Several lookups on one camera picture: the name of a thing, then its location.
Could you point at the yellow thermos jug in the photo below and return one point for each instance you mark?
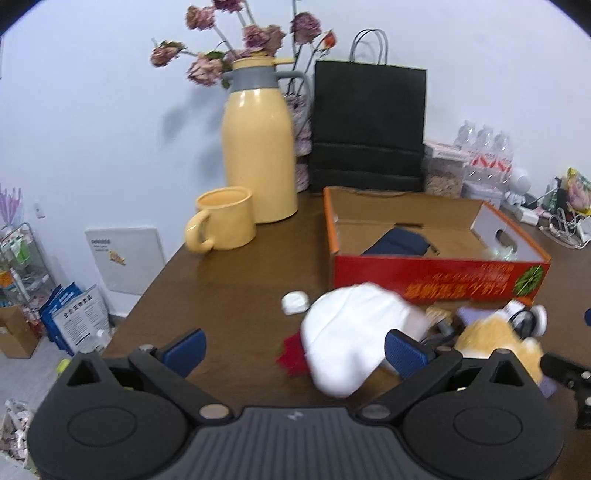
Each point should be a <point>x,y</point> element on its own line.
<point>258,135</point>

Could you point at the water bottle middle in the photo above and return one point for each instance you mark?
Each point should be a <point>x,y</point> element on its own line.
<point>478,169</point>

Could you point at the clear plastic ball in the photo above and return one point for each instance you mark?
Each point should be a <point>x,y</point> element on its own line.
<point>503,253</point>

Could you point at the red artificial rose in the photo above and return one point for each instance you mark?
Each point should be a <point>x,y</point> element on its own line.
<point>291,356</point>

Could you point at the white wall panel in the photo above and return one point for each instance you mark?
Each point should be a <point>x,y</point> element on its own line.
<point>128,259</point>

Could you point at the white and yellow plush toy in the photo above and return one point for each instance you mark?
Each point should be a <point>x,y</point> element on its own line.
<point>503,341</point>

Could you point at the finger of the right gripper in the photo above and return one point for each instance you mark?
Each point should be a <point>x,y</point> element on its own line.
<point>587,317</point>

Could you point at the white robot figurine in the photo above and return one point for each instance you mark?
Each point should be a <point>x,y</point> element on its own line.
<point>517,186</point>

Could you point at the yellow ceramic mug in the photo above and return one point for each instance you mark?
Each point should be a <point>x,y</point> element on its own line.
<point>224,221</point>

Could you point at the water bottle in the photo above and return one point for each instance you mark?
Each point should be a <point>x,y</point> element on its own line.
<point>466,136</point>
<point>478,169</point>
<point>503,154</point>

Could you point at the red cardboard box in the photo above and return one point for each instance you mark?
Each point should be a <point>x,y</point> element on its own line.
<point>455,267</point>

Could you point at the white earbud case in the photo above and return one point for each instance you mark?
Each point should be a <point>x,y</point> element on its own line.
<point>294,303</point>

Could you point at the blue booklets on floor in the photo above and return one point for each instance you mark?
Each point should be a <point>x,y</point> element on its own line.
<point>75,320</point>

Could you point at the dried rose bouquet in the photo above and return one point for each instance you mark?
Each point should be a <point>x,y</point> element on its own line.
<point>258,40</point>

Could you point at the colourful snack bag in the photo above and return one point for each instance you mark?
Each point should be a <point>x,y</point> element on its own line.
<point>578,191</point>

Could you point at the small printed tin box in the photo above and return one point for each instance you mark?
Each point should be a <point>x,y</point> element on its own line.
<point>482,192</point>

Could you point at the black paper shopping bag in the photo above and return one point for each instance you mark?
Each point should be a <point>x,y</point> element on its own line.
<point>367,127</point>

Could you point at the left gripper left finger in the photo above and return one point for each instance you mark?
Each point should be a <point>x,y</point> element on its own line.
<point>164,371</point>

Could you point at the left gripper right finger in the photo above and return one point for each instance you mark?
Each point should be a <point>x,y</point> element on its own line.
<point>424,372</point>

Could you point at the water bottle left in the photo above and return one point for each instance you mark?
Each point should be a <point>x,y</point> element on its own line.
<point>466,136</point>

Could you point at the white charger adapter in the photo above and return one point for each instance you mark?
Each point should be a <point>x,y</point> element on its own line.
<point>527,216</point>

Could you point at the metal wire rack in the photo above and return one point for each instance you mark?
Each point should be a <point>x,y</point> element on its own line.
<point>25,278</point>

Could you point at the water bottle right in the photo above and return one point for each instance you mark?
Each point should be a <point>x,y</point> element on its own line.
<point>503,154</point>

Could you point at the pink fuzzy vase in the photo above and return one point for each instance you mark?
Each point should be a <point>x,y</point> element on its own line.
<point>297,104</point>

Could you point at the white round tape dispenser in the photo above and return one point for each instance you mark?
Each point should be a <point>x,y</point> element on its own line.
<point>540,322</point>

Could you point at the clear jar of seeds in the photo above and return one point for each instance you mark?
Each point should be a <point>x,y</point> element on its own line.
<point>444,167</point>

